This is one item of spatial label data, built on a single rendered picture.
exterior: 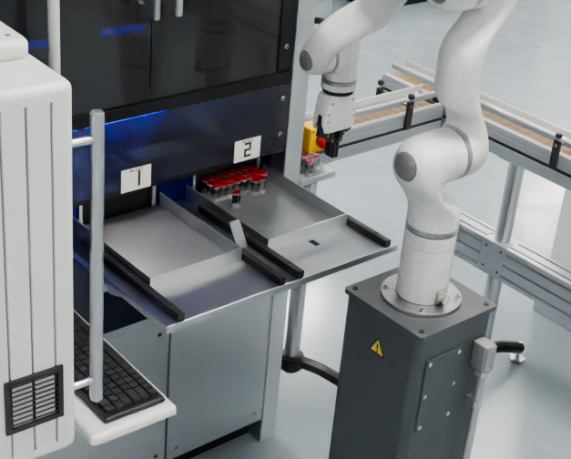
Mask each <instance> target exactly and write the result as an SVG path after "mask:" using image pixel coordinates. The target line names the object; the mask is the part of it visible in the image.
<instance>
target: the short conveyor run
mask: <svg viewBox="0 0 571 459"><path fill-rule="evenodd" d="M377 84H378V85H379V87H376V95H375V96H373V97H366V98H363V99H359V100H355V117H354V122H353V125H352V128H351V129H350V130H348V131H346V132H345V133H344V134H343V136H342V141H340V143H339V151H338V157H334V158H331V157H329V156H327V155H325V154H324V151H325V149H324V150H320V151H317V152H315V153H319V154H320V162H321V163H322V164H325V163H329V162H332V161H335V160H338V159H342V158H347V157H350V156H354V155H357V154H360V153H363V152H366V151H370V150H373V149H377V148H382V147H385V146H389V145H391V144H395V143H398V142H402V141H405V140H406V139H407V138H410V137H412V136H415V135H417V134H421V133H423V132H426V131H430V130H433V129H437V128H440V127H441V126H442V121H443V115H444V106H443V105H442V104H441V103H435V102H433V101H432V100H430V99H429V98H433V97H436V94H435V91H432V92H428V93H424V94H419V92H418V91H422V90H423V84H421V85H417V86H413V87H407V88H403V89H399V90H395V91H392V92H388V93H384V92H383V87H382V85H384V80H383V79H379V80H378V82H377Z"/></svg>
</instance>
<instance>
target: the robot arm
mask: <svg viewBox="0 0 571 459"><path fill-rule="evenodd" d="M406 1H407V0H354V1H353V2H351V3H349V4H347V5H346V6H344V7H342V8H341V9H339V10H337V11H336V12H334V13H333V14H331V15H329V16H328V17H327V18H326V19H325V20H323V21H322V22H321V23H320V24H319V25H318V26H317V27H316V29H315V30H314V31H313V32H312V34H311V35H310V37H309V38H308V40H307V41H306V43H305V44H304V46H303V48H302V50H301V53H300V58H299V60H300V66H301V69H302V70H303V71H304V72H305V73H307V74H309V75H321V87H322V90H320V92H319V95H318V98H317V101H316V106H315V110H314V116H313V123H312V125H313V127H314V128H317V132H316V137H318V138H324V140H326V143H325V151H324V154H325V155H327V156H329V157H331V158H334V157H338V151H339V143H340V141H342V136H343V134H344V133H345V132H346V131H348V130H350V129H351V128H352V125H353V122H354V117H355V91H354V90H355V89H356V82H357V74H358V65H359V58H360V50H361V41H362V37H364V36H367V35H369V34H371V33H373V32H376V31H378V30H380V29H382V28H383V27H385V26H386V25H387V24H388V23H389V22H390V21H391V20H392V19H393V18H394V16H395V15H396V14H397V13H398V11H399V10H400V9H401V8H402V7H403V5H404V4H405V3H406ZM427 1H428V2H429V3H431V4H432V5H434V6H435V7H437V8H439V9H442V10H444V11H448V12H461V11H463V12H462V13H461V15H460V16H459V18H458V19H457V20H456V22H455V23H454V24H453V26H452V27H451V28H450V29H449V31H448V32H447V33H446V35H445V36H444V39H443V41H442V43H441V45H440V48H439V53H438V57H437V63H436V69H435V76H434V90H435V94H436V97H437V99H438V101H439V102H440V103H441V104H442V105H443V106H444V107H445V111H446V119H445V122H444V125H443V126H442V127H439V128H437V129H433V130H430V131H426V132H423V133H421V134H417V135H415V136H412V137H410V138H407V139H406V140H405V141H404V142H403V143H402V144H401V145H400V146H399V147H398V148H397V150H396V152H395V155H394V158H393V174H394V176H395V178H396V180H397V181H398V183H399V184H400V186H401V187H402V189H403V191H404V193H405V196H406V198H407V202H408V209H407V216H406V222H405V228H404V234H403V245H402V252H401V258H400V264H399V270H398V274H394V275H392V276H391V277H388V278H387V279H386V280H384V282H383V283H382V286H381V296H382V299H383V300H384V301H385V302H386V303H387V304H388V305H389V306H390V307H392V308H393V309H395V310H397V311H399V312H401V313H404V314H407V315H410V316H414V317H419V318H441V317H445V316H448V315H450V314H452V313H454V312H456V311H457V310H458V309H459V307H460V305H461V301H462V295H461V293H460V291H459V290H458V289H457V288H456V287H455V286H454V285H453V284H452V283H451V282H449V281H450V276H451V271H452V266H453V260H454V250H455V244H456V239H457V234H458V229H459V223H460V215H461V212H460V207H459V205H458V203H457V202H456V200H455V199H454V198H452V197H451V196H449V195H447V194H444V193H442V189H443V186H444V184H445V183H447V182H450V181H453V180H456V179H461V178H463V177H466V176H469V175H471V174H474V173H475V172H476V171H477V170H478V169H479V168H481V166H482V165H483V164H484V163H485V160H486V158H487V154H488V149H489V142H488V135H487V130H486V126H485V122H484V117H483V113H482V109H481V103H480V88H481V83H482V78H483V73H484V65H485V60H486V57H487V54H488V51H489V48H490V46H491V44H492V43H493V41H494V39H495V36H496V35H497V33H498V32H499V30H500V29H501V27H502V26H503V24H504V23H505V21H506V20H507V18H508V17H509V16H510V15H511V14H512V12H513V10H514V8H515V5H516V3H517V0H427ZM329 134H330V135H329Z"/></svg>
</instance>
